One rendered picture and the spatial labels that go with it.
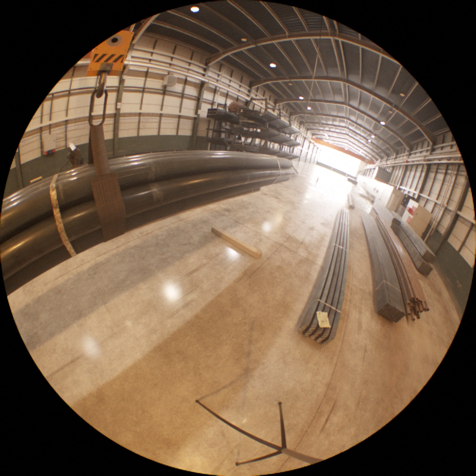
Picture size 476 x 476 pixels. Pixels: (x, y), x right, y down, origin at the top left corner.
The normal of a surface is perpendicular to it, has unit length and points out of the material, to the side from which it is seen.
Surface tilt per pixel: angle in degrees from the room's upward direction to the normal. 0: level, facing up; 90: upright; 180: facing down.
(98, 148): 51
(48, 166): 90
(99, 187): 60
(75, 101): 90
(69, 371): 0
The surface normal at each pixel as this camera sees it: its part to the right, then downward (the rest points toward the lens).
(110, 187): 0.78, -0.02
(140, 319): 0.18, -0.82
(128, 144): 0.79, 0.45
